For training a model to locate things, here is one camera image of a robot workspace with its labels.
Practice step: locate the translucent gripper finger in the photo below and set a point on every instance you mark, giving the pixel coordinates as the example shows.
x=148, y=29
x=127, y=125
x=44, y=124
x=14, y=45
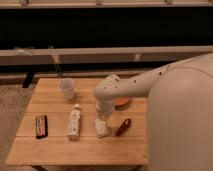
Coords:
x=99, y=118
x=108, y=118

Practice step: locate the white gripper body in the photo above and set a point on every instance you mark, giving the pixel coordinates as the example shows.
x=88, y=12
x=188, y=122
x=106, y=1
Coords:
x=105, y=108

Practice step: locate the white sponge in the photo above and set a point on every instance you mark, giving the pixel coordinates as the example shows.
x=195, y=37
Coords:
x=101, y=128

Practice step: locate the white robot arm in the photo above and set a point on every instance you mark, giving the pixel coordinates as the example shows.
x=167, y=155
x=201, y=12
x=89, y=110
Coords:
x=179, y=111

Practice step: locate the white ceramic cup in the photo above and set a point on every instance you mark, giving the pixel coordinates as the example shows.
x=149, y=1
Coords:
x=66, y=86

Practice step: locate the orange bowl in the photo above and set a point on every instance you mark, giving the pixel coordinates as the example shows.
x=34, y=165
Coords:
x=121, y=101

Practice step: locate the red chili pepper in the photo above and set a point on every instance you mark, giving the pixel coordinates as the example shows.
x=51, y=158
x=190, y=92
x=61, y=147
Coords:
x=124, y=126

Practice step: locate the white plastic bottle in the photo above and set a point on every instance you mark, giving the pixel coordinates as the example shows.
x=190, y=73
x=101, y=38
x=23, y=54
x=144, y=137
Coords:
x=74, y=123

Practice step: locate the wooden table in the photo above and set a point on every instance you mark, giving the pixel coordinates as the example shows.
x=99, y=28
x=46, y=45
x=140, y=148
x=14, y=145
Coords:
x=57, y=149

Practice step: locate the dark snack bar packet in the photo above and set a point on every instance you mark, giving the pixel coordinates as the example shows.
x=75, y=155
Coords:
x=41, y=126

